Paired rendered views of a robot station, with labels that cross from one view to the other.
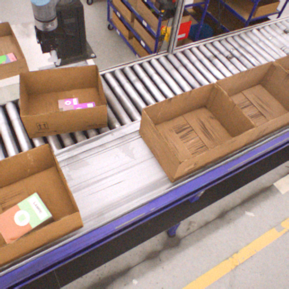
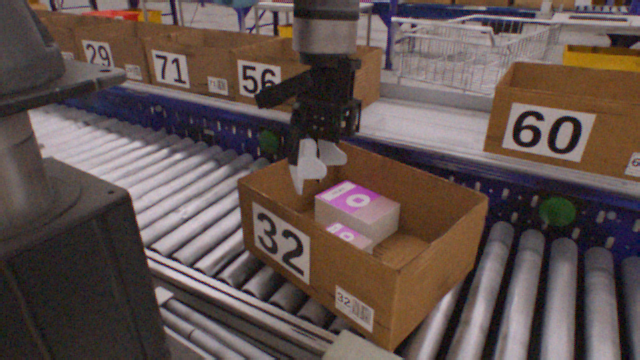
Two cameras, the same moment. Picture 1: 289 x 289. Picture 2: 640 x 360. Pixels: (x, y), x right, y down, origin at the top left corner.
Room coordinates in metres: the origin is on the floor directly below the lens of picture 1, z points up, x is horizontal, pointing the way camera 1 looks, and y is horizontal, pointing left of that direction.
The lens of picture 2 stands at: (1.23, 1.04, 1.31)
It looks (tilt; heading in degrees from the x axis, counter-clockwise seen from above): 29 degrees down; 247
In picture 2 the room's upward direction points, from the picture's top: straight up
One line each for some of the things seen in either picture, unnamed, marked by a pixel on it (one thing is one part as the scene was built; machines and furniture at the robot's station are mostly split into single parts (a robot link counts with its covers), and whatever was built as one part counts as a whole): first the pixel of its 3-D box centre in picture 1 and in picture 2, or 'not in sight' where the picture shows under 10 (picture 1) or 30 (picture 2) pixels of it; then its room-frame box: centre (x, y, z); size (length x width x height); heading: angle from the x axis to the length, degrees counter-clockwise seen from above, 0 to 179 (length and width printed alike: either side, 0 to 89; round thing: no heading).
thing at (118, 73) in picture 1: (135, 98); (229, 205); (1.10, 0.09, 0.72); 0.52 x 0.05 x 0.05; 38
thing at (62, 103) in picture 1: (69, 105); (345, 244); (0.92, 0.42, 0.78); 0.10 x 0.06 x 0.05; 113
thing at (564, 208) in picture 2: not in sight; (556, 212); (0.46, 0.53, 0.81); 0.07 x 0.01 x 0.07; 128
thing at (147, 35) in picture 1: (158, 30); not in sight; (2.31, 0.04, 0.39); 0.40 x 0.30 x 0.10; 38
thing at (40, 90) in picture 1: (64, 100); (356, 223); (0.90, 0.43, 0.83); 0.39 x 0.29 x 0.17; 113
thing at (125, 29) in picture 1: (132, 22); not in sight; (2.69, 0.33, 0.19); 0.40 x 0.30 x 0.10; 36
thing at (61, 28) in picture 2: not in sight; (80, 41); (1.48, -1.16, 0.96); 0.39 x 0.29 x 0.17; 127
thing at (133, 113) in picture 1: (126, 102); (248, 211); (1.06, 0.14, 0.72); 0.52 x 0.05 x 0.05; 38
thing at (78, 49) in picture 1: (66, 26); (54, 312); (1.40, 0.56, 0.91); 0.26 x 0.26 x 0.33; 35
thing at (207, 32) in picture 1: (196, 42); not in sight; (2.60, -0.37, 0.15); 0.31 x 0.31 x 0.29
